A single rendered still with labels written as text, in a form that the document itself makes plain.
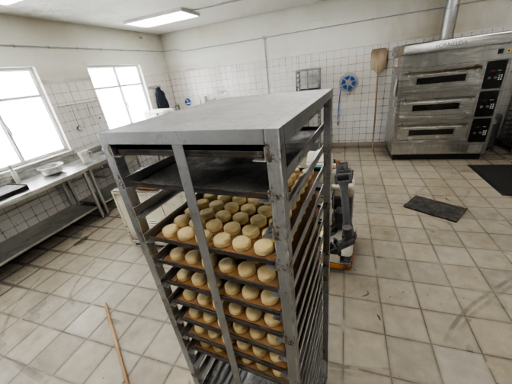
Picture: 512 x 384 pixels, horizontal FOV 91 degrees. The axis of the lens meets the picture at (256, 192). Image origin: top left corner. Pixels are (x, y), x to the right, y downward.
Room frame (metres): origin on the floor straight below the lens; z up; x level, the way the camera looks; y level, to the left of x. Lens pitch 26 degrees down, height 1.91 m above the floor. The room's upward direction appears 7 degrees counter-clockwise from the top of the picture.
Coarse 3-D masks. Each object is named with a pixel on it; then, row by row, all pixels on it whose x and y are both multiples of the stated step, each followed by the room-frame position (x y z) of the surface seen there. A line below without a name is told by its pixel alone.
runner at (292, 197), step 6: (318, 150) 1.02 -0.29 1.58; (318, 156) 0.91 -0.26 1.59; (312, 162) 0.81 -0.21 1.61; (306, 168) 0.83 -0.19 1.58; (312, 168) 0.81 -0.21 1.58; (306, 174) 0.73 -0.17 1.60; (300, 180) 0.74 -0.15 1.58; (306, 180) 0.73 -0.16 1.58; (294, 186) 0.70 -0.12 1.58; (300, 186) 0.66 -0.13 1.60; (294, 192) 0.60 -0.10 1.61; (300, 192) 0.66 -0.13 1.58; (294, 198) 0.60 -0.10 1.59; (270, 228) 0.49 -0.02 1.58; (264, 234) 0.47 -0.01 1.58; (270, 234) 0.47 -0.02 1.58
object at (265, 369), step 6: (318, 270) 0.97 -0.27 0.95; (300, 336) 0.64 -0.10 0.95; (198, 342) 0.67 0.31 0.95; (204, 348) 0.64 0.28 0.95; (210, 348) 0.64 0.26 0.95; (216, 348) 0.62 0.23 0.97; (222, 354) 0.61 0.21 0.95; (240, 360) 0.57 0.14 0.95; (246, 360) 0.56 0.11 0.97; (252, 366) 0.55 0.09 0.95; (258, 366) 0.54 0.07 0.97; (264, 366) 0.53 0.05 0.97; (264, 372) 0.52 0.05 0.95; (270, 372) 0.52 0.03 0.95; (276, 372) 0.51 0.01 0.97; (282, 378) 0.50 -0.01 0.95
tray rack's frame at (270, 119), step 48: (240, 96) 1.18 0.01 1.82; (288, 96) 0.93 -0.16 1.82; (144, 144) 0.58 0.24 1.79; (192, 144) 0.52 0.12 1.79; (240, 144) 0.47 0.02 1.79; (192, 192) 0.54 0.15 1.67; (144, 240) 0.64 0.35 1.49; (288, 240) 0.44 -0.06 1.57; (288, 288) 0.44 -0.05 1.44; (288, 336) 0.44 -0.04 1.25
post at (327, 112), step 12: (324, 108) 0.99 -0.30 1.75; (324, 120) 0.99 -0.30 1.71; (324, 132) 0.99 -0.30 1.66; (324, 144) 0.99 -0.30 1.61; (324, 156) 0.99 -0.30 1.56; (324, 168) 0.99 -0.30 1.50; (324, 180) 0.99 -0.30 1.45; (324, 192) 0.99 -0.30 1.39; (324, 204) 0.99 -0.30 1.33; (324, 216) 0.99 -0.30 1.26; (324, 228) 0.99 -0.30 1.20; (324, 240) 0.99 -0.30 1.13; (324, 252) 0.99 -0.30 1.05; (324, 264) 0.99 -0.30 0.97; (324, 276) 0.99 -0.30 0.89; (324, 288) 0.99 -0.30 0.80; (324, 300) 0.99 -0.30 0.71; (324, 312) 0.99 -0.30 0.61; (324, 324) 0.99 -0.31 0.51; (324, 336) 0.99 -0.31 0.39; (324, 348) 0.99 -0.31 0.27
